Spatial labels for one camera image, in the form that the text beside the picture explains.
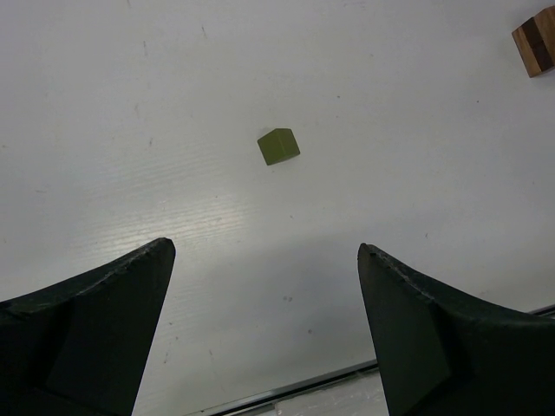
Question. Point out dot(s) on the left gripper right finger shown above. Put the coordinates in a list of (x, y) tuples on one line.
[(441, 351)]

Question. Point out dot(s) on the brown wood block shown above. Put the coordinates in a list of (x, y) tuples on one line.
[(534, 40)]

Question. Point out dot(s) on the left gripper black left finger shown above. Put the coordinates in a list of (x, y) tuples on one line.
[(80, 346)]

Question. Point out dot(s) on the green house-shaped block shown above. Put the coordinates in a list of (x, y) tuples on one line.
[(278, 146)]

